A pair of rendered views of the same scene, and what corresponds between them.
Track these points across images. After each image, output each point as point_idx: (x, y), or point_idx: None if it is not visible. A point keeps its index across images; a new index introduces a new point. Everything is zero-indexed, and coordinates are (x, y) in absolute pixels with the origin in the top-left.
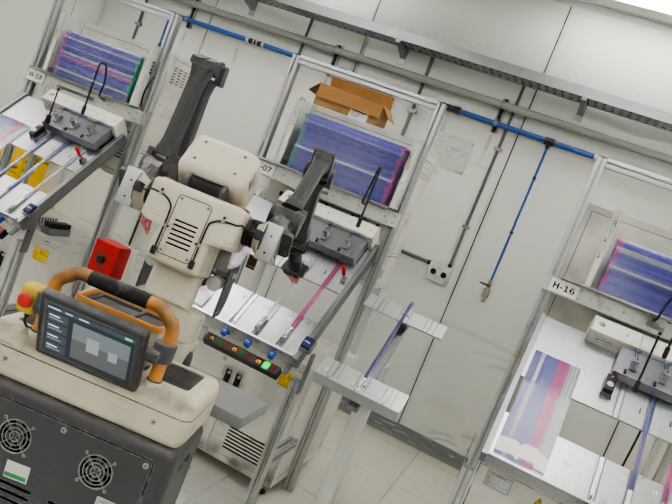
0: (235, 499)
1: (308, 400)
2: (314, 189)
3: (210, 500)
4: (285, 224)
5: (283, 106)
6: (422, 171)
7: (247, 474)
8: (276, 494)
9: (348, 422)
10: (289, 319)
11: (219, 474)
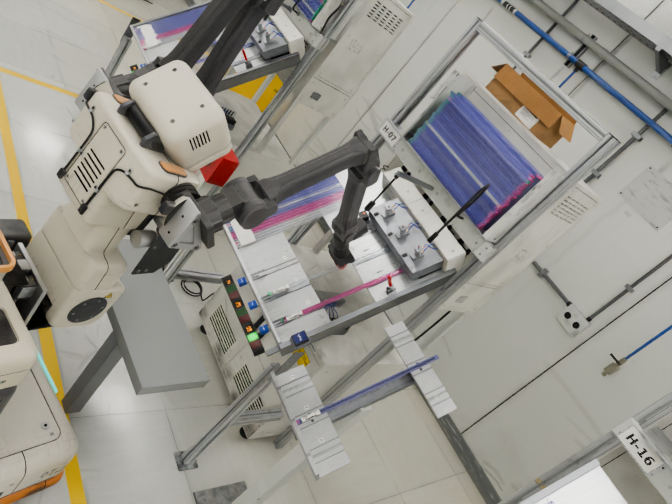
0: None
1: (313, 384)
2: (352, 179)
3: (185, 420)
4: (221, 209)
5: (440, 75)
6: (561, 210)
7: None
8: (259, 445)
9: None
10: (307, 302)
11: (222, 398)
